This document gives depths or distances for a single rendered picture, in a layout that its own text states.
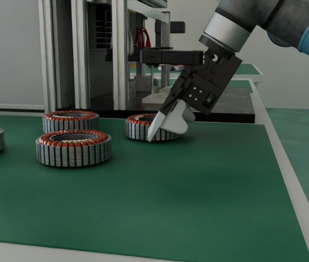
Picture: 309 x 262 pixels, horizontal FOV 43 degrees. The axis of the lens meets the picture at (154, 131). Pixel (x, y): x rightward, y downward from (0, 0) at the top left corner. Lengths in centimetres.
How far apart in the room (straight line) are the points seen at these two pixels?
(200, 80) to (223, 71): 4
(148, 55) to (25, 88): 43
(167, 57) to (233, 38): 12
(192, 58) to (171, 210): 36
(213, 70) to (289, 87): 581
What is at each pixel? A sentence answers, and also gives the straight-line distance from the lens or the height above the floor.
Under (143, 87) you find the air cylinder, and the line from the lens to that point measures 137.
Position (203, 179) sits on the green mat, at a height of 75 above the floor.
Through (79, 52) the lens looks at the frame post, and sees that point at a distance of 100.
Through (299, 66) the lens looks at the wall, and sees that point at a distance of 651.
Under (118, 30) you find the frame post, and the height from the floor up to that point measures 96.
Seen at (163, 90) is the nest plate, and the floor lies 78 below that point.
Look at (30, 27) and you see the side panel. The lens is 104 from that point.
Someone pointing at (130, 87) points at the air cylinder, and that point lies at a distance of 114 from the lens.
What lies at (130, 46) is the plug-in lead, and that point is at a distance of 115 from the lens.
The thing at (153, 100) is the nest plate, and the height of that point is 78.
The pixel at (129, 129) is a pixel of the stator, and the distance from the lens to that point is 73.
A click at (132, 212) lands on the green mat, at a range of 42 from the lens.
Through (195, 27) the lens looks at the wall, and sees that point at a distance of 648.
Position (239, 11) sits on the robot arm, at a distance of 69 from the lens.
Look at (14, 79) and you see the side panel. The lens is 107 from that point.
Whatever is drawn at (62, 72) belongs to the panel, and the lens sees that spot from 102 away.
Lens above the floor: 92
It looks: 12 degrees down
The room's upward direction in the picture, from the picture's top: straight up
